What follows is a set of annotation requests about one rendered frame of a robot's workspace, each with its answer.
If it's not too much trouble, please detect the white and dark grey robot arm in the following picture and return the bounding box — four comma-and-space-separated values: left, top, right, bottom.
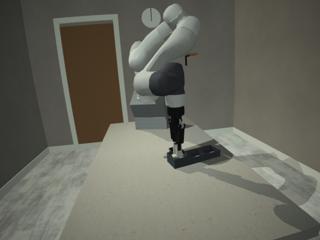
128, 4, 201, 108

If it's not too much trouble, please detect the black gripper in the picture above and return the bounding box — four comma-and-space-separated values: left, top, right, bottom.
167, 106, 186, 158

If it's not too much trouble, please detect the dark grey rack of bins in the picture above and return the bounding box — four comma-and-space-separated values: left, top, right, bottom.
167, 145, 221, 169

